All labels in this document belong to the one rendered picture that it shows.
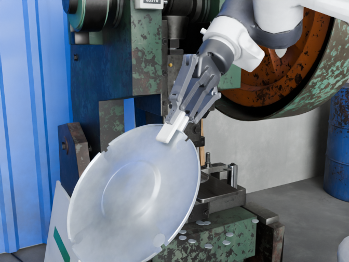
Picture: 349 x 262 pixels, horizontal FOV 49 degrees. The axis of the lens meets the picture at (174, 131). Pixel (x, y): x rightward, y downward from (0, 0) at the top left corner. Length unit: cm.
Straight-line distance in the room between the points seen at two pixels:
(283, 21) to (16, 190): 192
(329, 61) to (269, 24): 45
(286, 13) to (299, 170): 292
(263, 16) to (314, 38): 49
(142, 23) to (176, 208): 61
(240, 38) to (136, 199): 38
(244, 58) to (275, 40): 7
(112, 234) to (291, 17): 52
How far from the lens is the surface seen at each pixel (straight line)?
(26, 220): 248
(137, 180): 70
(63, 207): 171
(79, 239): 75
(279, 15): 78
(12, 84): 227
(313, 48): 126
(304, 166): 366
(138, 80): 110
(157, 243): 63
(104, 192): 75
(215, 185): 119
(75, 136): 151
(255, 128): 314
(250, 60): 82
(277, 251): 137
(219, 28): 80
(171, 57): 120
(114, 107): 141
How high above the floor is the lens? 120
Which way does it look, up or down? 13 degrees down
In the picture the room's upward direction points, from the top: straight up
